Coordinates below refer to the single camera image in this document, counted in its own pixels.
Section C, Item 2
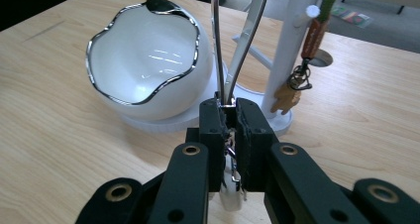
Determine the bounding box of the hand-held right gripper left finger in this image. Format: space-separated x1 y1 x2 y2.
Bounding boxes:
198 91 230 192

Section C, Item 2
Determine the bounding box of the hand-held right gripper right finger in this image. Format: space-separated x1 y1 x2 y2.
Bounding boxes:
235 97 278 192

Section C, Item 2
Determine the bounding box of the white key stand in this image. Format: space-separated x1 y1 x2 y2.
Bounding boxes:
120 0 326 136

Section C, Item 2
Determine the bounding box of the silver loop keychain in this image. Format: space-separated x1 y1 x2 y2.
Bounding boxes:
211 0 271 212

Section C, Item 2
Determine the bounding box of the green loop brown leather keychain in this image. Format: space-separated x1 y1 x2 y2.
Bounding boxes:
270 0 345 116

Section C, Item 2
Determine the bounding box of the white bowl with silver rim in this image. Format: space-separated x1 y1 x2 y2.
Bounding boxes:
85 0 214 122

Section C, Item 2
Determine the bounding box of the colourful packet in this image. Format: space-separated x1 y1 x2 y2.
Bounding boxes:
331 5 374 29

